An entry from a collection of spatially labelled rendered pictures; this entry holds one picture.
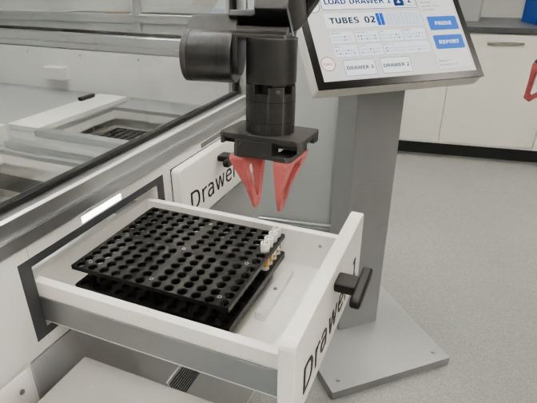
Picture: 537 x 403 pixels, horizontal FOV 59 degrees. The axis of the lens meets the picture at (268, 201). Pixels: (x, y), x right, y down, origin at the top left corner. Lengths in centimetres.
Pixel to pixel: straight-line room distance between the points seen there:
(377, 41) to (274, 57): 88
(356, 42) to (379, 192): 50
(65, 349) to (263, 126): 41
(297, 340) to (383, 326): 142
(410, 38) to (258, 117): 95
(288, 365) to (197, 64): 33
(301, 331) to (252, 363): 7
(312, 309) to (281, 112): 21
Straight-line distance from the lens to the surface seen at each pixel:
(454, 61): 148
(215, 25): 56
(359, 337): 181
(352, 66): 130
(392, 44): 140
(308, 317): 48
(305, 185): 241
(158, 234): 69
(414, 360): 178
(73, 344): 73
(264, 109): 53
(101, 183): 69
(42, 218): 63
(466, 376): 183
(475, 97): 357
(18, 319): 65
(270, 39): 52
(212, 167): 92
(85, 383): 69
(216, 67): 54
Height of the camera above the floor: 124
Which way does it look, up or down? 26 degrees down
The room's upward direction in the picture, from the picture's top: straight up
